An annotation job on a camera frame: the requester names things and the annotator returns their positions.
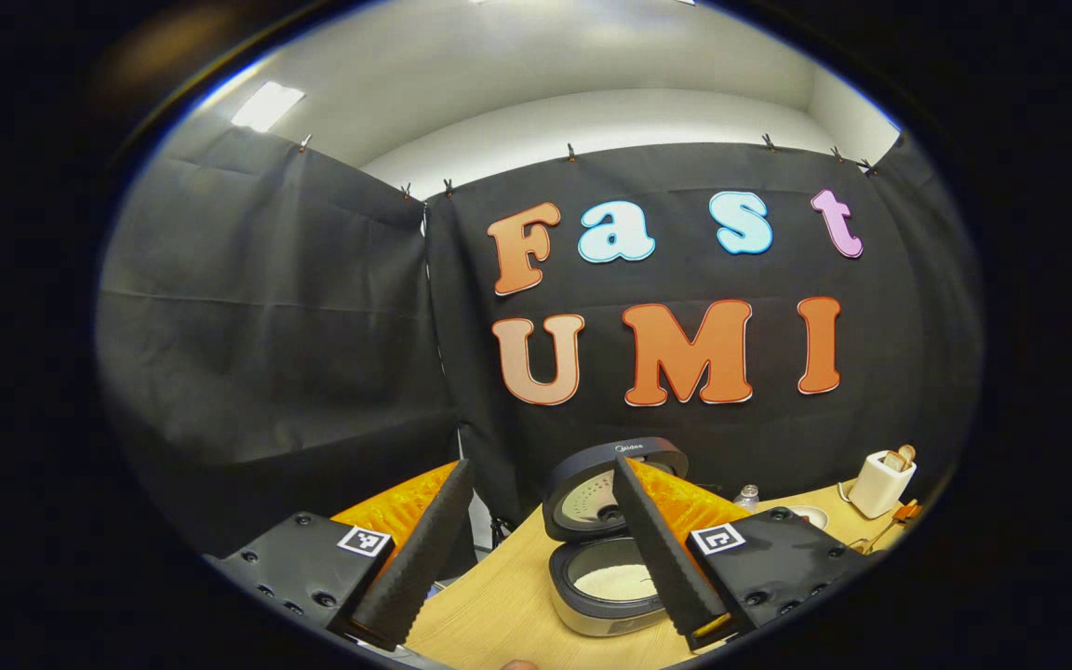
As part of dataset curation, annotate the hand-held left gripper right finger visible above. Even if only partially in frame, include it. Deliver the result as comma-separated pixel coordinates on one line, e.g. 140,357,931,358
612,456,872,652

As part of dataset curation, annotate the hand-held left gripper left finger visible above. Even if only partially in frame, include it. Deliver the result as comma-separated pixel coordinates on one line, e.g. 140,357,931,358
206,459,476,652

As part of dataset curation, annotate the white rice heap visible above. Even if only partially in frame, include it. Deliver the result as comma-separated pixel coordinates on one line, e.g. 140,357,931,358
573,563,658,602

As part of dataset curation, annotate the dark grey rice cooker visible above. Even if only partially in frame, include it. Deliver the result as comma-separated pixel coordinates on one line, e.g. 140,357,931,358
541,437,690,638

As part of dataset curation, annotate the white toaster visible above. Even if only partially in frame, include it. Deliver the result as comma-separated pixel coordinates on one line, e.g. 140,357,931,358
848,451,917,519

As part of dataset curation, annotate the ceiling light panel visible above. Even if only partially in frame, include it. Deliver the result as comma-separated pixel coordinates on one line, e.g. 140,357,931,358
231,82,306,133

